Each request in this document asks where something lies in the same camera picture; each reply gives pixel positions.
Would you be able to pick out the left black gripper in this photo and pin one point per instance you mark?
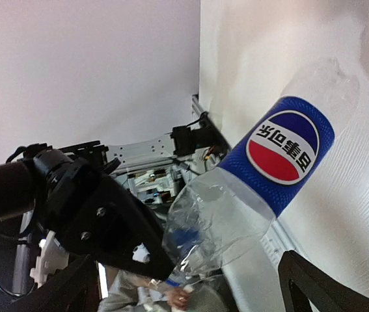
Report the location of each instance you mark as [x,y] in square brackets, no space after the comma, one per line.
[93,214]

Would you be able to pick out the clear pepsi bottle blue label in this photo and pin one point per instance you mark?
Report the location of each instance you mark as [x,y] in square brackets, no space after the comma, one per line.
[285,148]

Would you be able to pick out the person hand in background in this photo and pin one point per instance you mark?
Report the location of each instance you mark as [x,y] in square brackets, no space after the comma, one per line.
[177,298]

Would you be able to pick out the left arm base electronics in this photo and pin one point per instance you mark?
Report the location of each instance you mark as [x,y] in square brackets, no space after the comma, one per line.
[130,169]

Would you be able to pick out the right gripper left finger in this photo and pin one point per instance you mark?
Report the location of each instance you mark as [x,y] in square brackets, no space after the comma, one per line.
[76,288]

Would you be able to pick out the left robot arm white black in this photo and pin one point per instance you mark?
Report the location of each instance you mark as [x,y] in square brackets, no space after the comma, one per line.
[22,189]

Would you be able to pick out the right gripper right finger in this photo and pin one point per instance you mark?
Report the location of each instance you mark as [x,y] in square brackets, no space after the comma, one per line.
[304,285]

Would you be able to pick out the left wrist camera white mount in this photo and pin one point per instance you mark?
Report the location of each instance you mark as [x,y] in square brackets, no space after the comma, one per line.
[53,257]

